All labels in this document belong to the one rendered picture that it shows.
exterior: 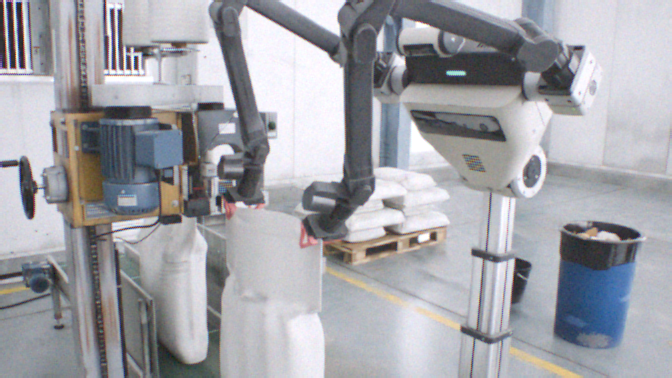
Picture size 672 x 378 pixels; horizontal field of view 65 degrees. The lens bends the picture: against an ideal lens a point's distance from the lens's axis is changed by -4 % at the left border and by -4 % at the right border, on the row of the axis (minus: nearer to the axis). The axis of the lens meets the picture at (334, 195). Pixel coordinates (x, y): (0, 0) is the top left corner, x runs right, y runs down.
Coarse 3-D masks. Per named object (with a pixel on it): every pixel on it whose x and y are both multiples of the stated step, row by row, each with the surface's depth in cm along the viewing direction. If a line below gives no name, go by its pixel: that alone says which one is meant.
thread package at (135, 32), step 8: (128, 0) 159; (136, 0) 158; (144, 0) 158; (128, 8) 159; (136, 8) 158; (144, 8) 158; (128, 16) 159; (136, 16) 158; (144, 16) 159; (128, 24) 160; (136, 24) 159; (144, 24) 159; (128, 32) 160; (136, 32) 159; (144, 32) 159; (128, 40) 160; (136, 40) 159; (144, 40) 160; (136, 48) 170; (152, 48) 166
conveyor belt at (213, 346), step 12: (120, 252) 337; (60, 264) 311; (120, 264) 315; (132, 264) 316; (132, 276) 296; (216, 336) 229; (216, 348) 218; (168, 360) 207; (204, 360) 208; (216, 360) 209; (168, 372) 198; (180, 372) 199; (192, 372) 199; (204, 372) 199; (216, 372) 200
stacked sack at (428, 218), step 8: (408, 216) 498; (416, 216) 498; (424, 216) 501; (432, 216) 503; (440, 216) 508; (392, 224) 488; (400, 224) 482; (408, 224) 480; (416, 224) 486; (424, 224) 492; (432, 224) 499; (440, 224) 506; (392, 232) 488; (400, 232) 479; (408, 232) 483
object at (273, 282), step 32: (256, 224) 167; (288, 224) 161; (256, 256) 150; (288, 256) 145; (320, 256) 139; (224, 288) 167; (256, 288) 152; (288, 288) 147; (320, 288) 141; (224, 320) 166; (256, 320) 153; (288, 320) 145; (224, 352) 169; (256, 352) 153; (288, 352) 145; (320, 352) 151
